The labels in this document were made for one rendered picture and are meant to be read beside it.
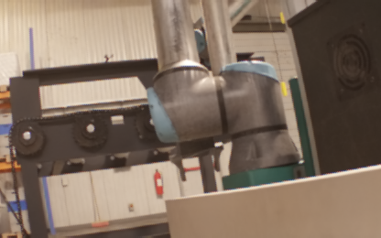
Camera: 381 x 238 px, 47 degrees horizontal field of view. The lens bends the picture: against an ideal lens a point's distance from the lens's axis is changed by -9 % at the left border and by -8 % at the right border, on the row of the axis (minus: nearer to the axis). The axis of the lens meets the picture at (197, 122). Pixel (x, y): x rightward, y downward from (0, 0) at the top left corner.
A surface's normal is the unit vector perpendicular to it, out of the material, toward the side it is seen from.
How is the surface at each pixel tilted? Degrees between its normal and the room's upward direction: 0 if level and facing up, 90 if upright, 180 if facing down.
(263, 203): 90
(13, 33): 90
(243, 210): 90
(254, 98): 90
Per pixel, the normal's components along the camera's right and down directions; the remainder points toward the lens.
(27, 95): 0.32, -0.18
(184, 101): -0.05, -0.29
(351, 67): -0.91, 0.10
